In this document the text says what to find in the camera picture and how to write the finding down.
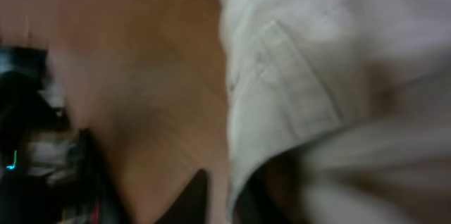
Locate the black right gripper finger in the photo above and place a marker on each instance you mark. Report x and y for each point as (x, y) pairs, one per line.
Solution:
(192, 204)

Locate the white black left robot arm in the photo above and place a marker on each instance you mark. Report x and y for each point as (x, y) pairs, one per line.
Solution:
(24, 111)

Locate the beige cargo shorts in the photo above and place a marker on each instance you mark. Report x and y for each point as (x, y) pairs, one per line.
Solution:
(339, 110)

